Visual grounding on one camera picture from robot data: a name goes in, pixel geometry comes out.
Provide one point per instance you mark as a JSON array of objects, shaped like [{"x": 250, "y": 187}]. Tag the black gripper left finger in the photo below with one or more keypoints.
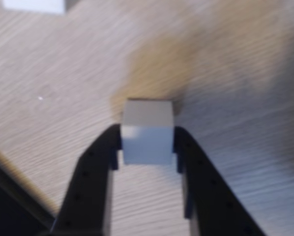
[{"x": 88, "y": 191}]

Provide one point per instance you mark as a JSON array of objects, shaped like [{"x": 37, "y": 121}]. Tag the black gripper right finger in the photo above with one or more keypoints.
[{"x": 208, "y": 196}]

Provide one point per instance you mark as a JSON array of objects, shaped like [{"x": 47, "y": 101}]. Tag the white cube block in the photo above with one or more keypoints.
[
  {"x": 34, "y": 6},
  {"x": 147, "y": 137}
]

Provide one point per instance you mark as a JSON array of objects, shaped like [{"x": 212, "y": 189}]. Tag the black open box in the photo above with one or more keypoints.
[{"x": 9, "y": 209}]

